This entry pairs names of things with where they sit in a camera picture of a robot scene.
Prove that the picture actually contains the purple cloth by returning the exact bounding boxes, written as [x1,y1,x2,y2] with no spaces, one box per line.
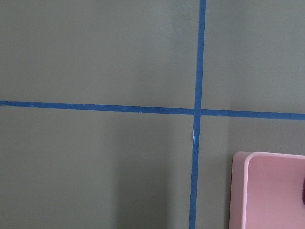
[302,177,305,206]

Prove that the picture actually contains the pink plastic bin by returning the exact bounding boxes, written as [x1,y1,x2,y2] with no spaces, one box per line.
[229,152,305,229]

